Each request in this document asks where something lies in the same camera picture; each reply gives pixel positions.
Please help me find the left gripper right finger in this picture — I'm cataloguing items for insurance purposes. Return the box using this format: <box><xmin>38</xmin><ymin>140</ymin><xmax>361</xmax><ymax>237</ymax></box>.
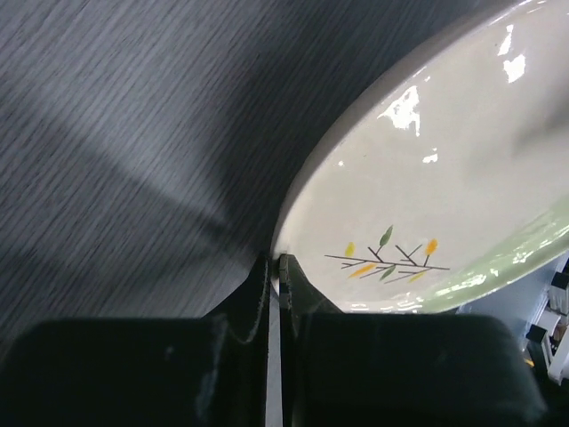
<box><xmin>277</xmin><ymin>255</ymin><xmax>568</xmax><ymax>426</ymax></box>

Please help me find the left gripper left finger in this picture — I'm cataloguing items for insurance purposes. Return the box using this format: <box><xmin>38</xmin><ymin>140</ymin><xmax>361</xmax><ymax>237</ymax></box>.
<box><xmin>1</xmin><ymin>254</ymin><xmax>269</xmax><ymax>426</ymax></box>

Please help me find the cream green plate with twig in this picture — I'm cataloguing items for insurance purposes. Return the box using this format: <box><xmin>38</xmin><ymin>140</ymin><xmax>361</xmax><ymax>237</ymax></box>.
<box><xmin>271</xmin><ymin>0</ymin><xmax>569</xmax><ymax>427</ymax></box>

